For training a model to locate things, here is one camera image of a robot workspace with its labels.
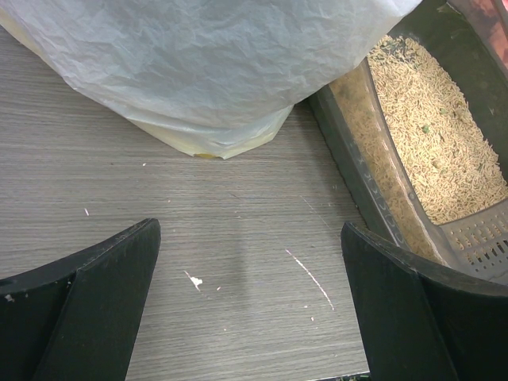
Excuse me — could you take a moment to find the translucent plastic trash bag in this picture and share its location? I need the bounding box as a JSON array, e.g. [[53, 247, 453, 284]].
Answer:
[[1, 1, 417, 159]]

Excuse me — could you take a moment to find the beige cat litter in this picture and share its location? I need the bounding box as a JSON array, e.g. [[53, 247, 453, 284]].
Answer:
[[368, 35, 507, 225]]

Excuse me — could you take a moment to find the dark translucent litter box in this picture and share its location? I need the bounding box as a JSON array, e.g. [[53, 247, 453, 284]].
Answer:
[[310, 1, 507, 284]]

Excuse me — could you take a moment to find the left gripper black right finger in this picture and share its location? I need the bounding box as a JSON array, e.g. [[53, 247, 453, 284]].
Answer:
[[341, 223, 507, 380]]

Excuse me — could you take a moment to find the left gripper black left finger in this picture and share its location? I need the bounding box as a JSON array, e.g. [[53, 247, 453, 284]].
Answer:
[[1, 218, 161, 380]]

